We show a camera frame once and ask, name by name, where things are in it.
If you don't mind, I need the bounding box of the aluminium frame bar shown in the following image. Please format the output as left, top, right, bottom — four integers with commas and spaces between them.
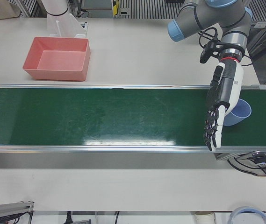
0, 201, 35, 224

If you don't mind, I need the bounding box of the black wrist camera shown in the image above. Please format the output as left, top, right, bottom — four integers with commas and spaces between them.
200, 39, 220, 64

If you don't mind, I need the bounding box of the yellow black tool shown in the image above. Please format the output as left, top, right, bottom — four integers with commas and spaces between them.
112, 0, 121, 17

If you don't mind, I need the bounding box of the white robot mount stand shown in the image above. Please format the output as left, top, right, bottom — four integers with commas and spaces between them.
47, 13, 88, 38

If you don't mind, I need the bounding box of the green conveyor belt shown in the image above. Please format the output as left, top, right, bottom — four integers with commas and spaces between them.
0, 84, 266, 155

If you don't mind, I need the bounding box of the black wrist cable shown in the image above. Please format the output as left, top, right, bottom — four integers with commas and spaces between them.
198, 27, 253, 67

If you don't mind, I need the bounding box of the light blue plastic cup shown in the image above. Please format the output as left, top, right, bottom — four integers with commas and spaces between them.
223, 98, 252, 127

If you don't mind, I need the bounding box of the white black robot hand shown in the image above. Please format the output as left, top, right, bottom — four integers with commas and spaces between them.
203, 57, 244, 153

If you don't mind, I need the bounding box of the light blue hose coil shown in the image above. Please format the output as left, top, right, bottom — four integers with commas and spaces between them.
230, 206, 266, 224

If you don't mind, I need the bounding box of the black floor cable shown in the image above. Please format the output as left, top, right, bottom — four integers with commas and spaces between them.
227, 155, 266, 178

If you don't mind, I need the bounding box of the white robot column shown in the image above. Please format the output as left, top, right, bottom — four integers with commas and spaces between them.
41, 0, 69, 16

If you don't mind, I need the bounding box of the pink plastic box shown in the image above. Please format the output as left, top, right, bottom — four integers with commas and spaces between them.
22, 36, 92, 82

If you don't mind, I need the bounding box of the white paper cup stack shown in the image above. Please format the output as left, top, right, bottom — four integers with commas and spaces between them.
194, 211, 216, 224

